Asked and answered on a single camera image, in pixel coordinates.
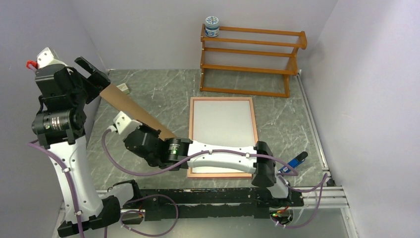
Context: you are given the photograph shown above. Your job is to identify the pink wooden picture frame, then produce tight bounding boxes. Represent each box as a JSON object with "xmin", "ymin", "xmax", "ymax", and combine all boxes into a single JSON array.
[{"xmin": 187, "ymin": 96, "xmax": 259, "ymax": 179}]

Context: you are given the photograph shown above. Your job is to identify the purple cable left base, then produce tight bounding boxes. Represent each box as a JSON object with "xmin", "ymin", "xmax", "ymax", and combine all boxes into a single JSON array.
[{"xmin": 119, "ymin": 194, "xmax": 179, "ymax": 238}]

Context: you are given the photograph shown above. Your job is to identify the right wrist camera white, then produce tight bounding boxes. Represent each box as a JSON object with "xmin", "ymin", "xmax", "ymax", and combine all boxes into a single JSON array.
[{"xmin": 112, "ymin": 111, "xmax": 143, "ymax": 138}]

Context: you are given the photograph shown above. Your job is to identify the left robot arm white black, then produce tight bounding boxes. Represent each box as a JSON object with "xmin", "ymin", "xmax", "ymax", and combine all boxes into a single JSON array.
[{"xmin": 30, "ymin": 52, "xmax": 142, "ymax": 238}]

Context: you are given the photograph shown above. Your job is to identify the blue black handled tool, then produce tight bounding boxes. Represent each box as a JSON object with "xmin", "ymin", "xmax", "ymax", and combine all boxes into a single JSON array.
[{"xmin": 279, "ymin": 151, "xmax": 308, "ymax": 173}]

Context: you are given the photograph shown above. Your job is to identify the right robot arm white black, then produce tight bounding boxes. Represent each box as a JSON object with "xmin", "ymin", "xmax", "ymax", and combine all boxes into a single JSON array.
[{"xmin": 118, "ymin": 125, "xmax": 308, "ymax": 206}]

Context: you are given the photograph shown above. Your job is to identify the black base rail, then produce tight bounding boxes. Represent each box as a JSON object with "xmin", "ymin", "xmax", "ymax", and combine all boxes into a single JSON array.
[{"xmin": 123, "ymin": 180, "xmax": 304, "ymax": 221}]

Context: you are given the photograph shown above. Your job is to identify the small white green box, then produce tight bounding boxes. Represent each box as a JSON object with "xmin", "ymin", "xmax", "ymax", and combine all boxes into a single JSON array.
[{"xmin": 117, "ymin": 83, "xmax": 130, "ymax": 94}]

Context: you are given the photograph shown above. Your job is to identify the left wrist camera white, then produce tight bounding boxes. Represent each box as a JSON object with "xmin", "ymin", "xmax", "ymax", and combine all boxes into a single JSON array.
[{"xmin": 26, "ymin": 47, "xmax": 67, "ymax": 71}]

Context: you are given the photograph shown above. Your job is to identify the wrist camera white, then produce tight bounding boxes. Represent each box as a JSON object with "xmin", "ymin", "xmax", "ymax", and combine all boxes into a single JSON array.
[
  {"xmin": 26, "ymin": 47, "xmax": 67, "ymax": 71},
  {"xmin": 112, "ymin": 111, "xmax": 143, "ymax": 138}
]

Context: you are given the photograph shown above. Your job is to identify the landscape beach photo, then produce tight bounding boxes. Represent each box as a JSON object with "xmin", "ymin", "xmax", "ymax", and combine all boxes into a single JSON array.
[{"xmin": 192, "ymin": 100, "xmax": 255, "ymax": 174}]

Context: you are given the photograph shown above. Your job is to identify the aluminium extrusion rail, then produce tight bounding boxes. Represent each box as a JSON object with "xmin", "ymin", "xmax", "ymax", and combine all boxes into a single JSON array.
[{"xmin": 296, "ymin": 74, "xmax": 349, "ymax": 209}]

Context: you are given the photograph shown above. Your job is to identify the orange wooden rack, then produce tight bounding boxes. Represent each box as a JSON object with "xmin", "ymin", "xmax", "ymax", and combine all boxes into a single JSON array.
[{"xmin": 200, "ymin": 25, "xmax": 308, "ymax": 98}]

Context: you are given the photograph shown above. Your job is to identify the blue white lidded jar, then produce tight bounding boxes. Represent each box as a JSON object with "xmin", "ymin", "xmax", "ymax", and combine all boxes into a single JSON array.
[{"xmin": 205, "ymin": 16, "xmax": 219, "ymax": 37}]

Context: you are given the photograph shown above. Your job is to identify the brown frame backing board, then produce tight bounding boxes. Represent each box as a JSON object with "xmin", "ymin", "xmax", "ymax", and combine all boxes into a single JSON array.
[{"xmin": 100, "ymin": 83, "xmax": 176, "ymax": 139}]

